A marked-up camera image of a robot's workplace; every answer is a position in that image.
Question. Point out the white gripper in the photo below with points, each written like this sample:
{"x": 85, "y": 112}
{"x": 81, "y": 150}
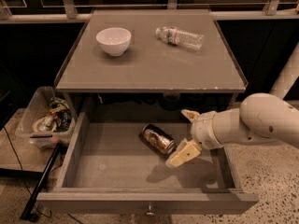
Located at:
{"x": 204, "y": 130}

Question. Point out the orange soda can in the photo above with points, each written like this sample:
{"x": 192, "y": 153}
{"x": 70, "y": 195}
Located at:
{"x": 159, "y": 139}

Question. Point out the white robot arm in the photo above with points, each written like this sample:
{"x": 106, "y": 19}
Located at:
{"x": 261, "y": 118}

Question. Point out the grey open top drawer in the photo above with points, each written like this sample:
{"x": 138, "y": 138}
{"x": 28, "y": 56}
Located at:
{"x": 108, "y": 168}

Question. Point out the metal drawer knob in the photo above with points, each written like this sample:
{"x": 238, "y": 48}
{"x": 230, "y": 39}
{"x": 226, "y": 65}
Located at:
{"x": 149, "y": 212}

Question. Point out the grey wooden cabinet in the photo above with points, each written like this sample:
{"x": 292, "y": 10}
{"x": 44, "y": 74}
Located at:
{"x": 149, "y": 65}

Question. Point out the clear plastic water bottle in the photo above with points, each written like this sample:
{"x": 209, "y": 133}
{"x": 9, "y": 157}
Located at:
{"x": 177, "y": 37}

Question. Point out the white ceramic bowl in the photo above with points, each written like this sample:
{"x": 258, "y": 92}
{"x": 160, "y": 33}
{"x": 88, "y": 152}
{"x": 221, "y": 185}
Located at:
{"x": 114, "y": 41}

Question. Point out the clutter inside plastic bin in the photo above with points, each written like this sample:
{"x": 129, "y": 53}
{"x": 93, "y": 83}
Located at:
{"x": 58, "y": 118}

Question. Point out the clear plastic storage bin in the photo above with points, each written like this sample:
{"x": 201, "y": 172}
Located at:
{"x": 37, "y": 109}

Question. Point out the black metal stand leg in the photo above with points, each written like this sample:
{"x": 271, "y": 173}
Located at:
{"x": 41, "y": 181}

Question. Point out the metal guard railing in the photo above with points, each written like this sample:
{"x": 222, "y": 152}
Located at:
{"x": 41, "y": 11}

